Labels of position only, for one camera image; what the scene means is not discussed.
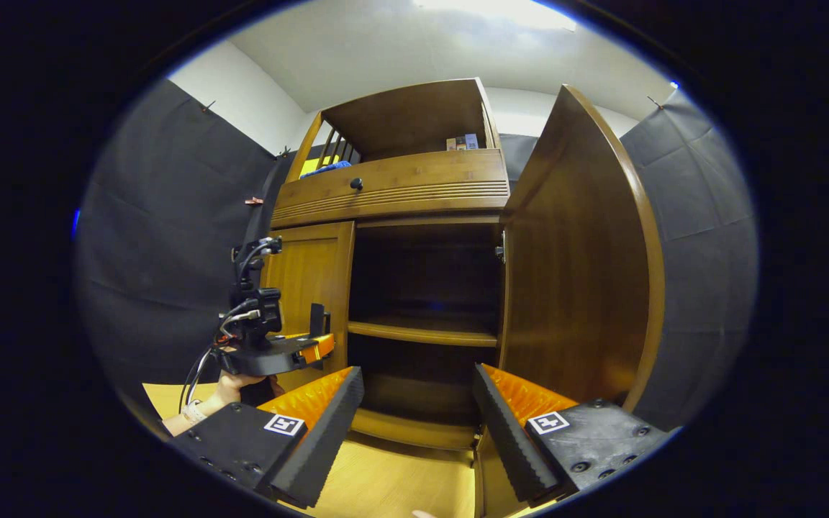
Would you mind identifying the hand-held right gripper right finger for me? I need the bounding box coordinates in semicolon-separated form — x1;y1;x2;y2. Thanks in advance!
472;363;674;508

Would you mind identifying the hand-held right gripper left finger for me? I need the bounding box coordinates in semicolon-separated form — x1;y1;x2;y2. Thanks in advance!
168;365;365;510

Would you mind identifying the wooden shoe cabinet door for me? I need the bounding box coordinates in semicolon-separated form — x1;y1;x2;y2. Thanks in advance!
260;220;356;393
474;85;667;518

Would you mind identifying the wooden double-door shoe cabinet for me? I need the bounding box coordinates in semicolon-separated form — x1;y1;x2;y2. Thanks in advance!
260;77;512;453

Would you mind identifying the wooden inner shelf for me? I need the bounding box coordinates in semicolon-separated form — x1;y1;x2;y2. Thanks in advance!
348;317;499;348

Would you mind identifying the blue cloth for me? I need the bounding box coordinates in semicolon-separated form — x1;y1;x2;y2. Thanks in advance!
299;160;352;178

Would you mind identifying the wooden drawer with black knob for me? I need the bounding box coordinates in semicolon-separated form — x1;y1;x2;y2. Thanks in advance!
271;148;511;230

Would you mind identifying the ceiling light panel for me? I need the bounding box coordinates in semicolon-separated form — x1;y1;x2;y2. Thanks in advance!
414;0;577;31

